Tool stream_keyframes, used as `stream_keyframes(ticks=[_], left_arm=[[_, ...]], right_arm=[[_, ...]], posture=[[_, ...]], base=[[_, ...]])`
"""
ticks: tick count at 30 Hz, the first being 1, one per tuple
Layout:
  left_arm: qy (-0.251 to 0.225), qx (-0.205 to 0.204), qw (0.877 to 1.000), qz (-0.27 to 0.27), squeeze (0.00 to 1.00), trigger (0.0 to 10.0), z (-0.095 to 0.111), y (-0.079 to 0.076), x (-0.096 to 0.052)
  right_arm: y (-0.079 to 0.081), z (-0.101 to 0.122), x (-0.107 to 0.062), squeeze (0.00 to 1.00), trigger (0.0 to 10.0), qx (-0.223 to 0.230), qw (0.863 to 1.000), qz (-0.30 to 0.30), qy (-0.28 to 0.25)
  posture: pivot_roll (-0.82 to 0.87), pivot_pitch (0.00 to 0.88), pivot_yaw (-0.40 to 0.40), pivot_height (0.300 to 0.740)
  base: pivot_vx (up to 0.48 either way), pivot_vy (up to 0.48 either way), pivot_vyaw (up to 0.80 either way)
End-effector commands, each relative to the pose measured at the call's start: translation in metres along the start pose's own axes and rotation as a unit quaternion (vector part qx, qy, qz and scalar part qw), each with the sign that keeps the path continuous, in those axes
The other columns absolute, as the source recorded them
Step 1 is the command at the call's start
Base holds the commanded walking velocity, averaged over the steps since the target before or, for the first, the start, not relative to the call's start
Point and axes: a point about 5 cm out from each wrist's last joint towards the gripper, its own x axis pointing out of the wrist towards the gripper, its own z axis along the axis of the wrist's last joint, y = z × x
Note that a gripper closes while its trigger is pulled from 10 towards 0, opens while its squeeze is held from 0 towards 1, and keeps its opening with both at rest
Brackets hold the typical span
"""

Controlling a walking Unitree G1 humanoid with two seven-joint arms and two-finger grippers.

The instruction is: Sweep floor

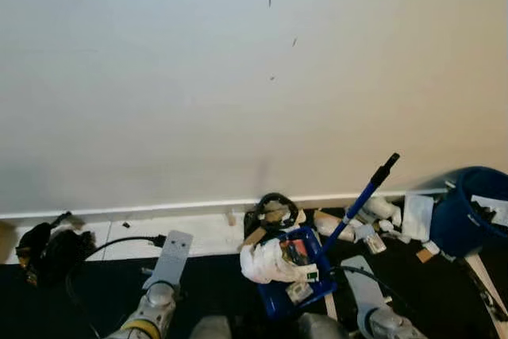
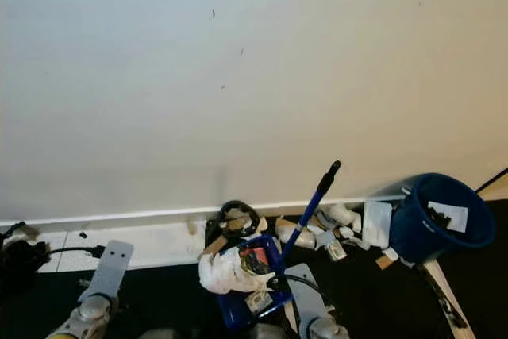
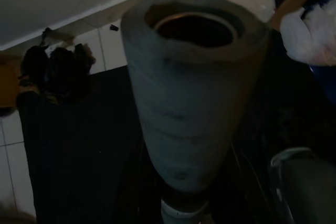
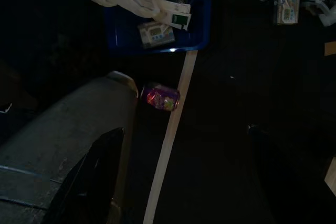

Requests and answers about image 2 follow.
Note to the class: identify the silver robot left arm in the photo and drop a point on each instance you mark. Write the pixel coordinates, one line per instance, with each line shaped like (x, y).
(91, 315)

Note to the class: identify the black tangled bundle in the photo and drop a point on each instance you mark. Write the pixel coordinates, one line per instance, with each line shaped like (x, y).
(20, 263)

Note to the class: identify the brown cardboard strip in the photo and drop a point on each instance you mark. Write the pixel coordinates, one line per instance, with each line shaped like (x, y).
(210, 245)

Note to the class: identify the grey robot left leg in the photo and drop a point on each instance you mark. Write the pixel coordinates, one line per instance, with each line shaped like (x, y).
(157, 333)

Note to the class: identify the grey robot leg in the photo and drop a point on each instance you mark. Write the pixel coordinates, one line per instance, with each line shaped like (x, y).
(157, 333)
(274, 333)

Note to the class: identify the white crumpled tissue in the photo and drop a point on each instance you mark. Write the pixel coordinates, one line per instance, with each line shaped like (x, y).
(226, 271)

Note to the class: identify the red snack wrapper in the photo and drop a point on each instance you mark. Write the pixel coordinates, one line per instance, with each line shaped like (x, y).
(255, 261)

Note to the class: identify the grey robot right leg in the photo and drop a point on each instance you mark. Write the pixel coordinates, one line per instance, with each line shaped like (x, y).
(274, 333)

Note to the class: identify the white plastic pouch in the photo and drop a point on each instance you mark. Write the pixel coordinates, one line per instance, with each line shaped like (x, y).
(377, 224)

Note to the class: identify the small brown cardboard piece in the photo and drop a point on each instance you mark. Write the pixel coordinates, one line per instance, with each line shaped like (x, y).
(386, 261)

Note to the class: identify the blue plastic bucket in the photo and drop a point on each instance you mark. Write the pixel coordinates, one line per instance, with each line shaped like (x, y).
(413, 236)

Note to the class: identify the white paper sheet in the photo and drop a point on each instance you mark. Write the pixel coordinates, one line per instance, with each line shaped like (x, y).
(452, 216)

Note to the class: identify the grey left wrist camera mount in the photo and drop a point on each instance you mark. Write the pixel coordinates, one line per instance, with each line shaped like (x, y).
(113, 263)

